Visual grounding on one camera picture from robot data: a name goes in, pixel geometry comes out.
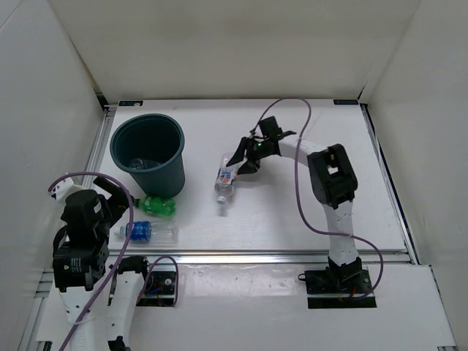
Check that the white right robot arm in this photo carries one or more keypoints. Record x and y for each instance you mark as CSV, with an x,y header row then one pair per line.
x,y
333,184

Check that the dark green plastic bin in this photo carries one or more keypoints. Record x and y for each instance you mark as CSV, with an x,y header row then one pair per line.
x,y
156,137

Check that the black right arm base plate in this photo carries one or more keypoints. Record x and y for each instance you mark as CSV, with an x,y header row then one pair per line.
x,y
323,294

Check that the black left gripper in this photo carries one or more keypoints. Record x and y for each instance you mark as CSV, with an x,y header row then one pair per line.
x,y
118,202

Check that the clear bottle blue cap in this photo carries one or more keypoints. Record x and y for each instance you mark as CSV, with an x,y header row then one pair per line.
x,y
143,164

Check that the blue label clear bottle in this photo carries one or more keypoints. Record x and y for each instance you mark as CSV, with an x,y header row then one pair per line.
x,y
156,232

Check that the orange label clear bottle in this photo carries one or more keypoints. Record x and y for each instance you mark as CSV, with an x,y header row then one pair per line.
x,y
224,185

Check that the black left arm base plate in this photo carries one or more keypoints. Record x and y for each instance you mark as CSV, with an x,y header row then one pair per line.
x,y
160,290

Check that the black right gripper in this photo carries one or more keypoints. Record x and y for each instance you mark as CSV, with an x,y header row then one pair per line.
x,y
240,153

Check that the green plastic soda bottle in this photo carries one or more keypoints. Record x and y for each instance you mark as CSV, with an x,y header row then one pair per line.
x,y
155,206

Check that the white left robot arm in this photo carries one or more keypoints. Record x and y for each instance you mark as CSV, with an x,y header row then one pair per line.
x,y
99,298

